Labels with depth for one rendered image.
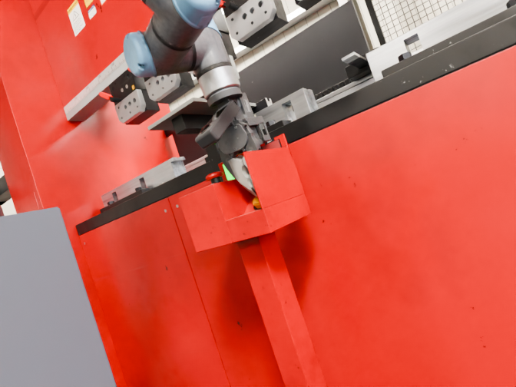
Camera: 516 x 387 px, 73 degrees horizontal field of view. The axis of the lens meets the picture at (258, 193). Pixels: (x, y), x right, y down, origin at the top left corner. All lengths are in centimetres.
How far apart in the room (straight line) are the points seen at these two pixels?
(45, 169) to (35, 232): 131
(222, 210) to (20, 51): 140
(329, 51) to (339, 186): 83
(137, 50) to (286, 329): 58
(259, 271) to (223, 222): 13
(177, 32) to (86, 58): 109
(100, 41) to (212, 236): 106
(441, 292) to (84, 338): 66
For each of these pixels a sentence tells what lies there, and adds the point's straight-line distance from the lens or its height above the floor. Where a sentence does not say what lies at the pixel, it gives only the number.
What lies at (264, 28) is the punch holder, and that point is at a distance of 107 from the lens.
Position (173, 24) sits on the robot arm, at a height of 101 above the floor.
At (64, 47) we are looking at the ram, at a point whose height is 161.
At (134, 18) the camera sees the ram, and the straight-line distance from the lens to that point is 142.
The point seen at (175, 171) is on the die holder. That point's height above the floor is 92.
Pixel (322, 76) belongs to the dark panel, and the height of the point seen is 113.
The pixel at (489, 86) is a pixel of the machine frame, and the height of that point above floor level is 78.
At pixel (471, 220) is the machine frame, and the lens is 76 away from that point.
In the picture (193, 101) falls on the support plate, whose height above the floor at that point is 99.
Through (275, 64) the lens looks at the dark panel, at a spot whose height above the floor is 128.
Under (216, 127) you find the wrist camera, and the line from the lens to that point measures 62.
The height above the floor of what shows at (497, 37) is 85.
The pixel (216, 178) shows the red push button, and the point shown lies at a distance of 75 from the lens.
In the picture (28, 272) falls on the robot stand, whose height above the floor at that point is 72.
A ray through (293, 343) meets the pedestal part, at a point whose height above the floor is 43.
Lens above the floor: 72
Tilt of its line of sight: 2 degrees up
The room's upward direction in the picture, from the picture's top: 19 degrees counter-clockwise
